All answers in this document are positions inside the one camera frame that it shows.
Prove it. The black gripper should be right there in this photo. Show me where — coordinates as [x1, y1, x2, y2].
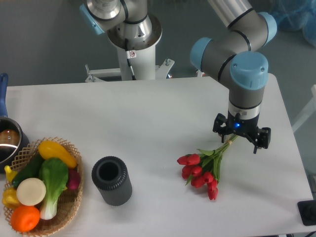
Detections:
[213, 111, 271, 154]

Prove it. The red tulip bouquet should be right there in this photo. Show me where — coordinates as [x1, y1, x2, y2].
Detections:
[177, 135, 237, 200]

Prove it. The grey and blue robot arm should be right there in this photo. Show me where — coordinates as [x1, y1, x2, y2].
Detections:
[79, 0, 277, 149]

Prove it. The black device at table edge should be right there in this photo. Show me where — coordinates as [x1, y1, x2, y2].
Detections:
[297, 200, 316, 226]

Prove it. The blue plastic bag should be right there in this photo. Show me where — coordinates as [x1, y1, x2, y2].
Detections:
[270, 0, 316, 46]

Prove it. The dark grey ribbed vase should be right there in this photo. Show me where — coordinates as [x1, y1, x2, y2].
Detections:
[91, 156, 133, 206]

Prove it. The purple red onion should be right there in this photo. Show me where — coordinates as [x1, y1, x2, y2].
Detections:
[66, 169, 81, 190]

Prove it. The woven wicker basket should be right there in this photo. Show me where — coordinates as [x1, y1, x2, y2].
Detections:
[10, 137, 84, 237]

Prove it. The green bok choy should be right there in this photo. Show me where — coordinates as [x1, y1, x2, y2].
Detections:
[39, 158, 68, 220]

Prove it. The yellow squash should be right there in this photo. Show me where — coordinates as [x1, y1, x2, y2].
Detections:
[38, 140, 77, 168]

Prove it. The dark green cucumber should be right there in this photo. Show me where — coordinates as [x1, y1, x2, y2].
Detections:
[11, 153, 44, 189]

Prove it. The orange fruit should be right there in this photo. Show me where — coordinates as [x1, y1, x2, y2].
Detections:
[10, 206, 40, 232]

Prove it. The yellow bell pepper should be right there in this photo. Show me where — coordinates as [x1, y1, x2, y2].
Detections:
[2, 187, 22, 210]

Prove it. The white frame at right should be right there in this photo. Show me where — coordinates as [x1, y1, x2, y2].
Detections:
[292, 84, 316, 133]

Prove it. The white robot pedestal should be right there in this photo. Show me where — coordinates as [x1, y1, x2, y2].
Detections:
[85, 45, 175, 82]

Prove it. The black cable on pedestal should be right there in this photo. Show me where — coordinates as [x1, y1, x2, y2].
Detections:
[124, 38, 137, 81]

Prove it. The dark pot with blue handle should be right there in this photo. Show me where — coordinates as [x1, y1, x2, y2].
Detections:
[0, 73, 29, 174]

